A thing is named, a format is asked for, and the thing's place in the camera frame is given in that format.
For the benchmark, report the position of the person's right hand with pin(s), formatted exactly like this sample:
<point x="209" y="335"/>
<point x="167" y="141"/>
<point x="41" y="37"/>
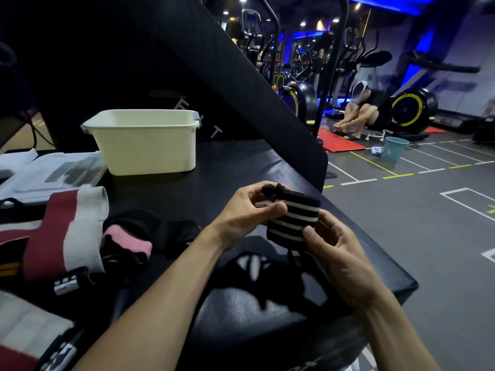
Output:
<point x="344" y="262"/>

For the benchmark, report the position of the person's left hand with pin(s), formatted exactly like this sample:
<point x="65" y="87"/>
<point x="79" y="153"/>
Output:
<point x="236" y="220"/>

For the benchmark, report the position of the person's right thumb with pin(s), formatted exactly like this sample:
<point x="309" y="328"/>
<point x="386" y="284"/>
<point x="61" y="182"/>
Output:
<point x="314" y="238"/>

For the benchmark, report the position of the person's left thumb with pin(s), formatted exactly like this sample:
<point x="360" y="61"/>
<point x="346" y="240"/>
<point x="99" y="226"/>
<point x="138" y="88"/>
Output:
<point x="272" y="213"/>

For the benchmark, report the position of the black white-striped wrist wrap roll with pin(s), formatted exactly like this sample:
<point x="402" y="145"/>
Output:
<point x="296" y="220"/>

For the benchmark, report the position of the person's right forearm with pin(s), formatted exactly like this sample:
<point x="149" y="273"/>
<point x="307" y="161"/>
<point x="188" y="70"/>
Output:
<point x="394" y="336"/>

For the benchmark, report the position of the person's left forearm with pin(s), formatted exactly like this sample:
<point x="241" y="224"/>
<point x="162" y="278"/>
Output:
<point x="154" y="305"/>

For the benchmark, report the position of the black mesh training glove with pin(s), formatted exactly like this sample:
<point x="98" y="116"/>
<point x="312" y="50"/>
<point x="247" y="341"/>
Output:
<point x="263" y="274"/>

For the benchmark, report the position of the black padded bench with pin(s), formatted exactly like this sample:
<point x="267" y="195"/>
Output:
<point x="216" y="181"/>

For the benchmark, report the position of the red floor mat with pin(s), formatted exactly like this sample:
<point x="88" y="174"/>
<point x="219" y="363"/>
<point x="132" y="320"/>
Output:
<point x="338" y="141"/>

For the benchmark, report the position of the black fabric glove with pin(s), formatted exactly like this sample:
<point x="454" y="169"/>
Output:
<point x="170" y="231"/>

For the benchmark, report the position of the small white blue packet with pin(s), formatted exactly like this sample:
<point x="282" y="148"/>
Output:
<point x="376" y="151"/>

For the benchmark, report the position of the black yellow air bike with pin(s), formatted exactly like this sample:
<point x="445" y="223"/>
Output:
<point x="413" y="110"/>
<point x="297" y="98"/>

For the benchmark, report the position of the white stool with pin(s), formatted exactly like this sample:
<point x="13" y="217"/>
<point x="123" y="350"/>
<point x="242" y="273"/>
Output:
<point x="375" y="134"/>

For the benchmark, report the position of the teal waste bin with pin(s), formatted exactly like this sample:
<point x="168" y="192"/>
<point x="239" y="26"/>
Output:
<point x="395" y="148"/>

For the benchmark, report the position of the black slanted pad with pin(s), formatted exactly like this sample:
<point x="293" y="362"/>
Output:
<point x="251" y="92"/>

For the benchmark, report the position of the cream plastic basin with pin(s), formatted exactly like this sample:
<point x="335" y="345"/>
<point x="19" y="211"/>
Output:
<point x="145" y="144"/>

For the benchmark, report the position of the pink black glove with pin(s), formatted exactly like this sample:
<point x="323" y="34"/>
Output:
<point x="129" y="239"/>

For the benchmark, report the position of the black elliptical machine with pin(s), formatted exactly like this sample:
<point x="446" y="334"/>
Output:
<point x="253" y="30"/>

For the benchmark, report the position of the black treadmill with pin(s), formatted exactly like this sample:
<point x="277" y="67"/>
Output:
<point x="460" y="121"/>

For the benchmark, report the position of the maroon white wrist wrap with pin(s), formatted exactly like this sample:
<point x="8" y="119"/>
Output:
<point x="27" y="332"/>
<point x="58" y="231"/>

